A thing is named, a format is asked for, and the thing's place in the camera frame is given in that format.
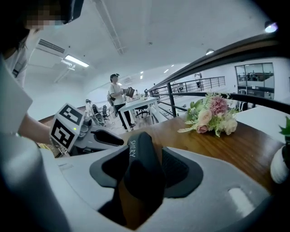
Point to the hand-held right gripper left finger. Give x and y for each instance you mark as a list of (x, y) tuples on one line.
[(74, 181)]

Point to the black office chair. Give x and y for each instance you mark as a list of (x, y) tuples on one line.
[(142, 108)]

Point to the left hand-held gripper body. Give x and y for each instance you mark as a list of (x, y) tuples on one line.
[(64, 130)]

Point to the grey office chair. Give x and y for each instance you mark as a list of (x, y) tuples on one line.
[(99, 114)]

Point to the round ceiling spotlight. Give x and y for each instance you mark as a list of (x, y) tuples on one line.
[(271, 26), (209, 51)]

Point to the black head-mounted camera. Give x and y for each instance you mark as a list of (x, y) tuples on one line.
[(74, 9)]

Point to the white ceiling rail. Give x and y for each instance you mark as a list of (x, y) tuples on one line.
[(111, 27)]

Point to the glass office window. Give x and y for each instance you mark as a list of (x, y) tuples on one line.
[(256, 77)]

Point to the small white potted plant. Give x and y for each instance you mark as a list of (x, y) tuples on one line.
[(279, 167)]

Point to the person's face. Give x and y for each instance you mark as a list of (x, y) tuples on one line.
[(43, 20)]

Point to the rectangular ceiling light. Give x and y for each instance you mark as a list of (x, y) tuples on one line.
[(75, 60)]

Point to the white ceiling air vent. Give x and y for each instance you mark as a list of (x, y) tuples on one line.
[(51, 46)]

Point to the white beaded wrist band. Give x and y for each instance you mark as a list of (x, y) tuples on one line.
[(54, 145)]

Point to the white table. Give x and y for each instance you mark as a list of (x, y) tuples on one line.
[(140, 103)]

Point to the black metal railing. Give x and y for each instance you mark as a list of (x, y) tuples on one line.
[(172, 99)]

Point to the person's left forearm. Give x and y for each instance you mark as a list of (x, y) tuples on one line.
[(34, 129)]

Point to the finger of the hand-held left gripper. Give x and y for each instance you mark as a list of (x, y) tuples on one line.
[(106, 149), (108, 138)]

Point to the person's grey t-shirt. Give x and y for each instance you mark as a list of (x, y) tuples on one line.
[(15, 59)]

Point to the pink and white flower bouquet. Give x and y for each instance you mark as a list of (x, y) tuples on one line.
[(217, 105)]

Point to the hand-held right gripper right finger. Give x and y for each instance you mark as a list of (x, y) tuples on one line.
[(215, 181)]

